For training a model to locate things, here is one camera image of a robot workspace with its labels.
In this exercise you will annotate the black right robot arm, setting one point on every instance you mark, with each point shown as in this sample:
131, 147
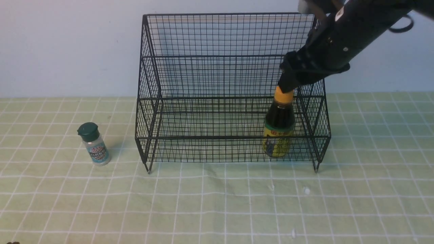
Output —
341, 36

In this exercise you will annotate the green cap spice shaker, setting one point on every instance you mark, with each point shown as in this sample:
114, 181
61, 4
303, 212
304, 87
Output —
94, 143

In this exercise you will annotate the dark sauce bottle orange cap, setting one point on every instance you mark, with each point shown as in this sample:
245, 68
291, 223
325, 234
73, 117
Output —
279, 125

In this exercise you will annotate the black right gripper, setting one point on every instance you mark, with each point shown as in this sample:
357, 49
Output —
299, 68

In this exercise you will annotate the black wire mesh shelf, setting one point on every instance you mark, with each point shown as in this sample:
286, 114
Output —
206, 82

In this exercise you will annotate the green checkered tablecloth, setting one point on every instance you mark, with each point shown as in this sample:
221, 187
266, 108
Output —
375, 185

